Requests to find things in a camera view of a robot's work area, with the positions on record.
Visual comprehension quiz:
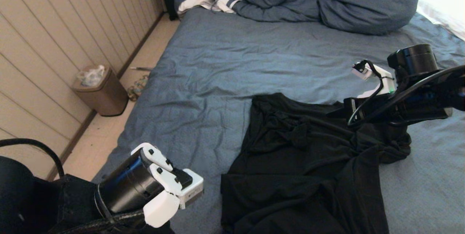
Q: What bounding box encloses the clear plastic bin liner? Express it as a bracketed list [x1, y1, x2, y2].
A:
[77, 65, 106, 87]

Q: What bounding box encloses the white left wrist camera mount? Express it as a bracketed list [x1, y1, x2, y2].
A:
[131, 142, 204, 228]

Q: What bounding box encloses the black moon print T-shirt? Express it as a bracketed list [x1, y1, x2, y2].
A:
[221, 93, 412, 234]

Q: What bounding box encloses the patterned item on floor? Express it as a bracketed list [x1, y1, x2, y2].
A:
[127, 75, 150, 102]

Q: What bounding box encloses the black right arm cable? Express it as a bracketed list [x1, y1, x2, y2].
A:
[347, 60, 465, 128]

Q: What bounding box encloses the white pillow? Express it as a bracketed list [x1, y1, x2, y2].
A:
[417, 0, 465, 42]

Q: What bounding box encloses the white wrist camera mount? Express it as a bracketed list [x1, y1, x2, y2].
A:
[352, 61, 397, 99]
[131, 142, 204, 228]

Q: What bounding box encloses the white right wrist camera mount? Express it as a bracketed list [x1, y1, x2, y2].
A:
[352, 61, 397, 99]

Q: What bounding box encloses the brown trash bin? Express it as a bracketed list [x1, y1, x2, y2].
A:
[72, 65, 129, 117]

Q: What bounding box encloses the blue bed sheet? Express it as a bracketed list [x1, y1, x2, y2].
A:
[91, 6, 465, 234]

